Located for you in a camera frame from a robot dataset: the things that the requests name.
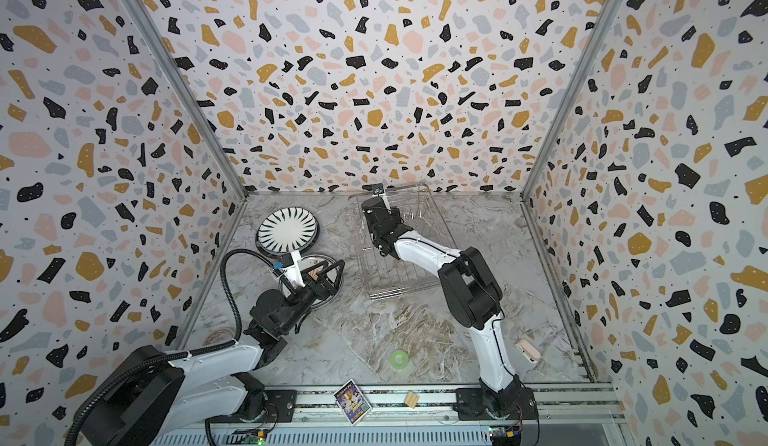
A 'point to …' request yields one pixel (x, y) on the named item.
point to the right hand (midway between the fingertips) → (379, 202)
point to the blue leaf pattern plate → (287, 229)
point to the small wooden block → (411, 399)
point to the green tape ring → (404, 357)
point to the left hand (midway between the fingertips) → (335, 260)
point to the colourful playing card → (352, 402)
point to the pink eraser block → (528, 348)
